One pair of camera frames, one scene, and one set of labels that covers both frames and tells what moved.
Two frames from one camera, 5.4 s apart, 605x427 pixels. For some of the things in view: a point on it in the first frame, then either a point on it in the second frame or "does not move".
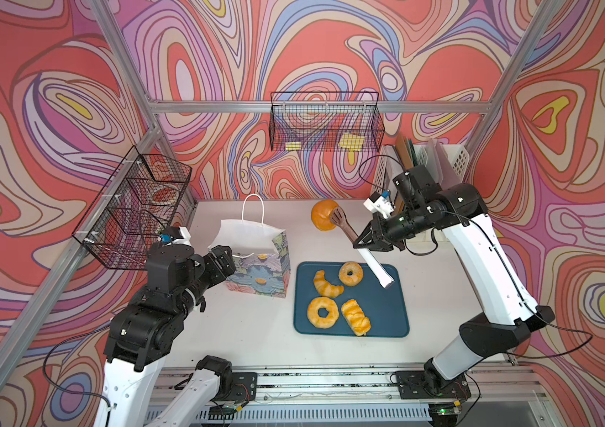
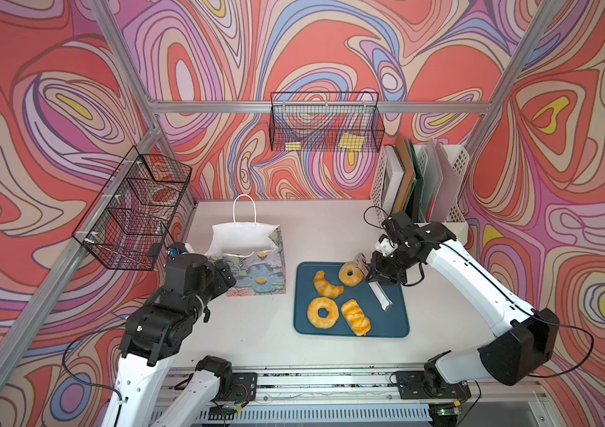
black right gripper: [377, 228] to [377, 269]
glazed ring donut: [350, 280] does not move
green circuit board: [221, 412] does not move
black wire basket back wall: [318, 119] does not move
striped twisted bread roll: [355, 318] does not move
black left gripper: [226, 263] to [221, 279]
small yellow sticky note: [293, 146] does not move
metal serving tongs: [338, 215] to [364, 266]
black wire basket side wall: [137, 205] does not move
